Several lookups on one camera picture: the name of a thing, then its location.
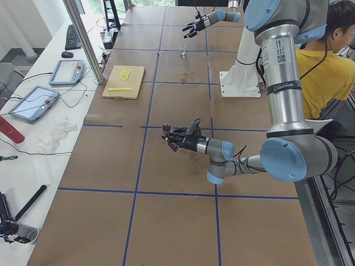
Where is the yellow plastic knife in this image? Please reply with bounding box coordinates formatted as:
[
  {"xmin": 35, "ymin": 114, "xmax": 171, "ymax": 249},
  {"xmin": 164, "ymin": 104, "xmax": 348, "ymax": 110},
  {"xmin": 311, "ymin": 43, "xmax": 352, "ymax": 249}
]
[{"xmin": 108, "ymin": 87, "xmax": 134, "ymax": 91}]

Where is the steel double jigger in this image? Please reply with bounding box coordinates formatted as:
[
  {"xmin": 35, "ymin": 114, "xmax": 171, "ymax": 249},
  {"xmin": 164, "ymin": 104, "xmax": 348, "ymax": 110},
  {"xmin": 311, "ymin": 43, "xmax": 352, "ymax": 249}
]
[{"xmin": 161, "ymin": 123, "xmax": 171, "ymax": 140}]

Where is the far blue teach pendant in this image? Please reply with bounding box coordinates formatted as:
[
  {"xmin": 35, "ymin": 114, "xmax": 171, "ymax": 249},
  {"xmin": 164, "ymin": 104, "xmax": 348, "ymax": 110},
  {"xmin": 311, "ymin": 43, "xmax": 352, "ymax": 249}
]
[{"xmin": 49, "ymin": 59, "xmax": 84, "ymax": 86}]

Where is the black hand tool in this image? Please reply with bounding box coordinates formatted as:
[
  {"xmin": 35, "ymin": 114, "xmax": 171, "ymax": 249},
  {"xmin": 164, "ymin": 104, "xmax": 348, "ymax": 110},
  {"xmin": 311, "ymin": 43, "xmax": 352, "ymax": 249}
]
[{"xmin": 1, "ymin": 185, "xmax": 47, "ymax": 223}]

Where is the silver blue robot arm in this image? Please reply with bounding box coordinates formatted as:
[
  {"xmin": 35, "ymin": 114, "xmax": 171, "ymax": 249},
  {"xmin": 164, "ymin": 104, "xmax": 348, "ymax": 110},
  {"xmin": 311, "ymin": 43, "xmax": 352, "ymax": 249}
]
[
  {"xmin": 162, "ymin": 1, "xmax": 337, "ymax": 185},
  {"xmin": 182, "ymin": 1, "xmax": 243, "ymax": 39}
]

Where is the blue teach pendant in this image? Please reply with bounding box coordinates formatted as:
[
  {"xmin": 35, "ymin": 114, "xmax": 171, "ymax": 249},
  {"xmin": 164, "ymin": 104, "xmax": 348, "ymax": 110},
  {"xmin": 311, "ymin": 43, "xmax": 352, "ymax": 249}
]
[
  {"xmin": 49, "ymin": 59, "xmax": 84, "ymax": 86},
  {"xmin": 9, "ymin": 86, "xmax": 60, "ymax": 122}
]

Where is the person in yellow shirt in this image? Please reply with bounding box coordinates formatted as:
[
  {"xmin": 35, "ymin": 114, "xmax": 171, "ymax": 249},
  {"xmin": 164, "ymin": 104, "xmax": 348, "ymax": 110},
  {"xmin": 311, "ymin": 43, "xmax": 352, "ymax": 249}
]
[{"xmin": 296, "ymin": 1, "xmax": 354, "ymax": 120}]

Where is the aluminium frame post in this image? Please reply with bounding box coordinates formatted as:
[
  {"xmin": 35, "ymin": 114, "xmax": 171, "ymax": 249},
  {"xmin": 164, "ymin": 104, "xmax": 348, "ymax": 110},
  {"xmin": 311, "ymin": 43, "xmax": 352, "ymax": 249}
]
[{"xmin": 63, "ymin": 0, "xmax": 104, "ymax": 84}]

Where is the black keyboard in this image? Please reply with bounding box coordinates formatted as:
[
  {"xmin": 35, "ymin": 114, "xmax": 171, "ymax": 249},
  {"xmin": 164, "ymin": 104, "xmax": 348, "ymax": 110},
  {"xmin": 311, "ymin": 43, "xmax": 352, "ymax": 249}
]
[{"xmin": 64, "ymin": 24, "xmax": 82, "ymax": 50}]

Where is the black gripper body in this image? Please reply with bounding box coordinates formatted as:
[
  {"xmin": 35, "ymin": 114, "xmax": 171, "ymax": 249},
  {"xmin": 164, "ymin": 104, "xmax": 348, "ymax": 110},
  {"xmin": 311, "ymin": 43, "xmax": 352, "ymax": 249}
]
[
  {"xmin": 194, "ymin": 17, "xmax": 210, "ymax": 32},
  {"xmin": 179, "ymin": 130, "xmax": 205, "ymax": 151}
]

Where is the black computer mouse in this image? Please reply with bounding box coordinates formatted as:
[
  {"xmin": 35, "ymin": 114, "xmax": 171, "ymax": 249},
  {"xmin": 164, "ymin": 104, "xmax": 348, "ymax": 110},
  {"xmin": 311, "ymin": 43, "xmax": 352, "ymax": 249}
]
[{"xmin": 61, "ymin": 51, "xmax": 74, "ymax": 59}]

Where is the near blue teach pendant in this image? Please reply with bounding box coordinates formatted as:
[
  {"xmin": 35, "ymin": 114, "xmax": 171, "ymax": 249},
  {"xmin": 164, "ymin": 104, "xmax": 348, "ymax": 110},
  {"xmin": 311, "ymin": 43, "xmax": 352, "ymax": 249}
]
[{"xmin": 9, "ymin": 86, "xmax": 60, "ymax": 122}]

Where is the red bottle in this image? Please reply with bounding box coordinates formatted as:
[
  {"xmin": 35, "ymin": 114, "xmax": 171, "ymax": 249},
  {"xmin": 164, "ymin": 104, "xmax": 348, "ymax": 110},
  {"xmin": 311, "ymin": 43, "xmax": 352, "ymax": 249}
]
[{"xmin": 0, "ymin": 116, "xmax": 25, "ymax": 144}]

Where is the white crumpled cloth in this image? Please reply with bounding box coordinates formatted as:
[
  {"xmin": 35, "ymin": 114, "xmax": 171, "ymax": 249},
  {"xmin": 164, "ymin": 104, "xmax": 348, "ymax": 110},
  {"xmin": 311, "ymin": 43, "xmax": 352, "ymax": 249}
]
[{"xmin": 37, "ymin": 116, "xmax": 78, "ymax": 154}]

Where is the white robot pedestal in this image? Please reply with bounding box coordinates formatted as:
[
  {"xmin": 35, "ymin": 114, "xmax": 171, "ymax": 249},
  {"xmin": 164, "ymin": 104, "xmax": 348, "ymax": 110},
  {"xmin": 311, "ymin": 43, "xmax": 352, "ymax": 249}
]
[{"xmin": 219, "ymin": 28, "xmax": 261, "ymax": 98}]

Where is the wooden cutting board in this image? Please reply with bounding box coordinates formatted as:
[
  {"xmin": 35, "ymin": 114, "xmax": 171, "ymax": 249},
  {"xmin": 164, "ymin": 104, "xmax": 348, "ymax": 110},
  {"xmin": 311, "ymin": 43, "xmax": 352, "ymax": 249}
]
[{"xmin": 102, "ymin": 65, "xmax": 145, "ymax": 100}]

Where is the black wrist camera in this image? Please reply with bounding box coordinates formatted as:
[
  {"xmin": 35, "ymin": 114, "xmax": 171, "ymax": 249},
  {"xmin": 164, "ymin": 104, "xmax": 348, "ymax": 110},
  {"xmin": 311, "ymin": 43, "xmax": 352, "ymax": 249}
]
[
  {"xmin": 185, "ymin": 118, "xmax": 201, "ymax": 139},
  {"xmin": 195, "ymin": 11, "xmax": 201, "ymax": 19}
]

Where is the clear shot glass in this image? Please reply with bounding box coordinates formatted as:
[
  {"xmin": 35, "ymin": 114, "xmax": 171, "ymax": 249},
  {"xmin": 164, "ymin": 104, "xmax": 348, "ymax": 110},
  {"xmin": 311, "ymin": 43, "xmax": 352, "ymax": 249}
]
[{"xmin": 179, "ymin": 45, "xmax": 186, "ymax": 57}]

